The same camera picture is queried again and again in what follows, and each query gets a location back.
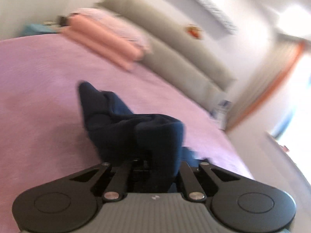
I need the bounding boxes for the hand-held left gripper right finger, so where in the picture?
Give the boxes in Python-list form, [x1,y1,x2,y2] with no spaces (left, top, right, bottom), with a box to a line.
[178,161,243,201]

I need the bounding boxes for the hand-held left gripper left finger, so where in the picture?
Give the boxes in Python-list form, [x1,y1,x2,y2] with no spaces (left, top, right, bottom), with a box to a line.
[70,161,129,201]

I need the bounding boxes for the navy striped-sleeve hoodie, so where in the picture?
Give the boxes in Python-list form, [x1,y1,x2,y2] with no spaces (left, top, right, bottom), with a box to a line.
[78,81,212,195]

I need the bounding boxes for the white paper bag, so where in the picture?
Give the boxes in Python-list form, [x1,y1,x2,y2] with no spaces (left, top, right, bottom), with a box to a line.
[210,99,234,130]

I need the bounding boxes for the beige padded headboard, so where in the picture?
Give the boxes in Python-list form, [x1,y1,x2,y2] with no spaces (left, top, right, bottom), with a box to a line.
[93,0,237,113]

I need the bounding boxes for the pink bed cover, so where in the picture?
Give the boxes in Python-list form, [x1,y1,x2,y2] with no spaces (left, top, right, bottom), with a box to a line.
[0,35,255,233]

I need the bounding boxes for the beige and orange curtain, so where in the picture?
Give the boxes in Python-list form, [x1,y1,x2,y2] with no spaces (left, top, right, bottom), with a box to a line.
[225,37,308,133]

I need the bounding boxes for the window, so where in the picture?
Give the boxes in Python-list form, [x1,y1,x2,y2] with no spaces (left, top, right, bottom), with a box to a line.
[267,53,311,151]

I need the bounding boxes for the folded salmon pink blanket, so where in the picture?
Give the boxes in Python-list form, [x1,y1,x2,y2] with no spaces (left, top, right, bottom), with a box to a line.
[61,15,144,71]

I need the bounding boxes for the pink pillow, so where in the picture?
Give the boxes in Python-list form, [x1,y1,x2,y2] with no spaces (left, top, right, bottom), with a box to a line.
[69,8,152,52]

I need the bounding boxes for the teal box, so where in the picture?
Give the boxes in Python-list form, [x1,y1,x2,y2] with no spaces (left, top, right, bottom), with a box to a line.
[21,24,56,38]

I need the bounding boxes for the red wall ornament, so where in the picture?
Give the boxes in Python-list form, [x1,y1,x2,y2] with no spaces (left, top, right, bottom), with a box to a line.
[186,24,203,39]

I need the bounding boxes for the white wall air conditioner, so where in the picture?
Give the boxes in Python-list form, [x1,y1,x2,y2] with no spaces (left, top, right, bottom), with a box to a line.
[168,0,238,35]

